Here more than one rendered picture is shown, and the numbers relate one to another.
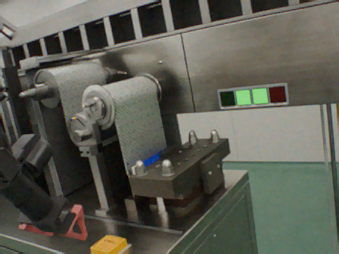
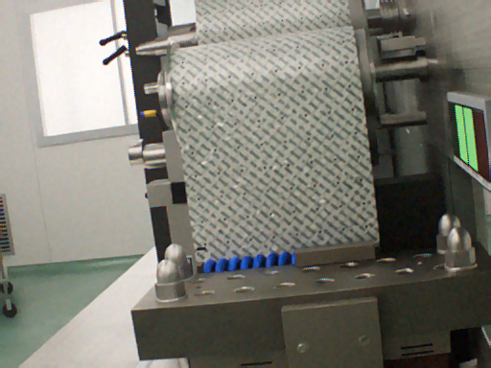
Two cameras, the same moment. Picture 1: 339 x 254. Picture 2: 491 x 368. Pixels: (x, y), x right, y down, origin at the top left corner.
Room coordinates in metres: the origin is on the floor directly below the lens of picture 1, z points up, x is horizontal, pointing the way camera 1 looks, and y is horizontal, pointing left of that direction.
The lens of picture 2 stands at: (0.63, -0.85, 1.25)
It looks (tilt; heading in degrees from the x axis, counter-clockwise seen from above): 6 degrees down; 62
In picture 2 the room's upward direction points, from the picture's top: 7 degrees counter-clockwise
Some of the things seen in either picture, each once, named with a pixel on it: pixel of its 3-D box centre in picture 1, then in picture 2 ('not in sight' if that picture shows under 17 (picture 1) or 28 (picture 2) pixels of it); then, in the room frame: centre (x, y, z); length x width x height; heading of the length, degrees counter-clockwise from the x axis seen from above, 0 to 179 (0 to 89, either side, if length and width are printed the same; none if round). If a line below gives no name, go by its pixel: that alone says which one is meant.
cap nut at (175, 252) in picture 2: (140, 167); (176, 262); (1.02, 0.12, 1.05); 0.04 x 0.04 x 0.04
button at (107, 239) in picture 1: (109, 246); not in sight; (0.82, 0.22, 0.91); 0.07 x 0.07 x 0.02; 55
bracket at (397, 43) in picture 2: not in sight; (401, 42); (1.35, 0.04, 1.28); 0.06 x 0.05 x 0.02; 145
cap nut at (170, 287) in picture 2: (167, 167); (168, 279); (0.98, 0.03, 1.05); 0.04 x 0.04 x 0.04
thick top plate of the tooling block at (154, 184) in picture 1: (185, 164); (320, 300); (1.13, -0.02, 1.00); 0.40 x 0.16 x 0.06; 145
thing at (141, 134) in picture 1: (143, 137); (280, 194); (1.17, 0.10, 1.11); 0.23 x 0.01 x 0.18; 145
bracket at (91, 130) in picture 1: (95, 168); (176, 240); (1.09, 0.27, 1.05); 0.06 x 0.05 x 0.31; 145
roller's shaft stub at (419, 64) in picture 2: not in sight; (400, 68); (1.34, 0.05, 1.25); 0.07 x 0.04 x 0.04; 145
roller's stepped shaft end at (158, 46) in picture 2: (26, 94); (154, 47); (1.18, 0.47, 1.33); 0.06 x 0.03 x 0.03; 145
